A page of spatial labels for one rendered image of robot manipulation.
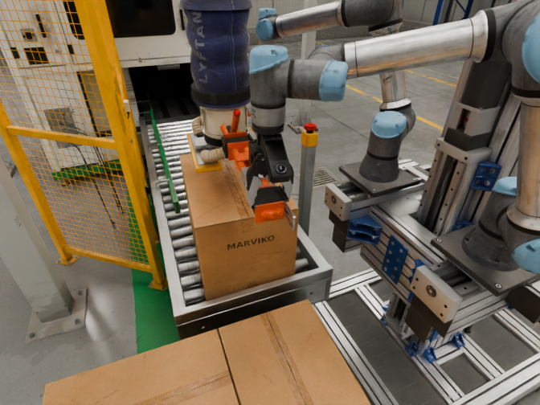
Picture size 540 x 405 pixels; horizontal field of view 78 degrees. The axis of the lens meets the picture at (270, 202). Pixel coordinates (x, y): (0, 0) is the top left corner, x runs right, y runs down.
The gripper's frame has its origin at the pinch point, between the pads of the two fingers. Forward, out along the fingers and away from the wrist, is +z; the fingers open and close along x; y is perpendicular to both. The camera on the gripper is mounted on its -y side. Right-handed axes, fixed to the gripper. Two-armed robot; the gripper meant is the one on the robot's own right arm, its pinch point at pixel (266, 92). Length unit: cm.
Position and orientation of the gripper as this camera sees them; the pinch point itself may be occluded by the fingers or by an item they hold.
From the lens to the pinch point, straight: 169.7
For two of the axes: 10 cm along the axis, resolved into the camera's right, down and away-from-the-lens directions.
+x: 9.5, -1.7, 2.5
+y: 3.0, 5.4, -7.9
